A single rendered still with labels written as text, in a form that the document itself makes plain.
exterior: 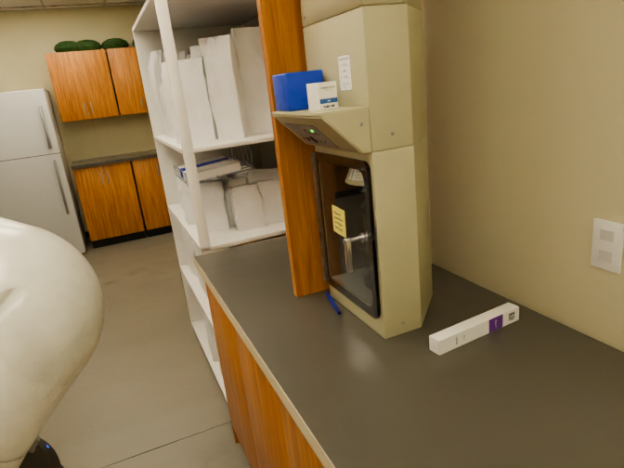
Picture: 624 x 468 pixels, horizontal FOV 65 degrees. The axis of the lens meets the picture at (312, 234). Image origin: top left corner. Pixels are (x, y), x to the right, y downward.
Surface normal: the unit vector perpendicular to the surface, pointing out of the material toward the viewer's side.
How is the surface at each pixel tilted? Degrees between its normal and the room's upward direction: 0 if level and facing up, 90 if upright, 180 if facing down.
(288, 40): 90
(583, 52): 90
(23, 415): 107
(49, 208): 90
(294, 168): 90
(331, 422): 0
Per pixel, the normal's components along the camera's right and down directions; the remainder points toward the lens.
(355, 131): 0.40, 0.23
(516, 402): -0.11, -0.95
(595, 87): -0.91, 0.21
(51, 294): 0.83, -0.26
